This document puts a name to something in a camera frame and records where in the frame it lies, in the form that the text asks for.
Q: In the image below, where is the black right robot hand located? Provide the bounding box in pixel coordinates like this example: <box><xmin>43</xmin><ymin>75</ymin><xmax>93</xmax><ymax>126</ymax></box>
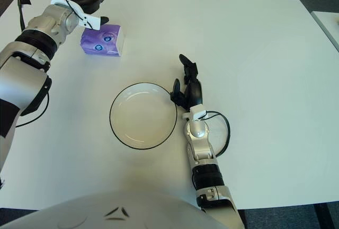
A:
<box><xmin>170</xmin><ymin>54</ymin><xmax>204</xmax><ymax>112</ymax></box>

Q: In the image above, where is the purple tissue paper pack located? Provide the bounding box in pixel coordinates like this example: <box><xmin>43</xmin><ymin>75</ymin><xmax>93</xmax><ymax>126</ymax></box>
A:
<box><xmin>80</xmin><ymin>24</ymin><xmax>126</xmax><ymax>59</ymax></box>

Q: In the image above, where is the white plate with black rim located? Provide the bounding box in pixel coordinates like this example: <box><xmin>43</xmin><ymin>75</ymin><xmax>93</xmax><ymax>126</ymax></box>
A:
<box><xmin>109</xmin><ymin>82</ymin><xmax>178</xmax><ymax>150</ymax></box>

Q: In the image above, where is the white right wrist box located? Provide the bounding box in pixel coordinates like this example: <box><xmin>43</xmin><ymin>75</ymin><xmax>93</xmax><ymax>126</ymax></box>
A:
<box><xmin>189</xmin><ymin>104</ymin><xmax>209</xmax><ymax>121</ymax></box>

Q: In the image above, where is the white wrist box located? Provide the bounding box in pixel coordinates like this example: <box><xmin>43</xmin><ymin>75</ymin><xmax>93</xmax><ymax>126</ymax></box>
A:
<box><xmin>189</xmin><ymin>104</ymin><xmax>209</xmax><ymax>121</ymax></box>
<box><xmin>82</xmin><ymin>14</ymin><xmax>103</xmax><ymax>31</ymax></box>

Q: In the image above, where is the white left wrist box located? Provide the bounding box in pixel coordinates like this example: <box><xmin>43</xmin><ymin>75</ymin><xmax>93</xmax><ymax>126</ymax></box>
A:
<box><xmin>82</xmin><ymin>14</ymin><xmax>103</xmax><ymax>31</ymax></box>

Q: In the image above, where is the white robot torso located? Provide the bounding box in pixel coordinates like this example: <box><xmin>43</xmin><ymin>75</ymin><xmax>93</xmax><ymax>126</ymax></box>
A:
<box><xmin>0</xmin><ymin>189</ymin><xmax>220</xmax><ymax>229</ymax></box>

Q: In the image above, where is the black table leg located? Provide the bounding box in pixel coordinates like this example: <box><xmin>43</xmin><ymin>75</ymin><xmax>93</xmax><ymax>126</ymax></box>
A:
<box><xmin>314</xmin><ymin>202</ymin><xmax>338</xmax><ymax>229</ymax></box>
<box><xmin>237</xmin><ymin>209</ymin><xmax>247</xmax><ymax>229</ymax></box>

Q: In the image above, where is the white side table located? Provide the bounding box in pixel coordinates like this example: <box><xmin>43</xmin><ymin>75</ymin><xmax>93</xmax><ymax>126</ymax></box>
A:
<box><xmin>311</xmin><ymin>11</ymin><xmax>339</xmax><ymax>52</ymax></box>

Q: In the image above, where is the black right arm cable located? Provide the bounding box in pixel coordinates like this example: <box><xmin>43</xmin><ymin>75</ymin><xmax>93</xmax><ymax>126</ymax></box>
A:
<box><xmin>203</xmin><ymin>111</ymin><xmax>231</xmax><ymax>158</ymax></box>

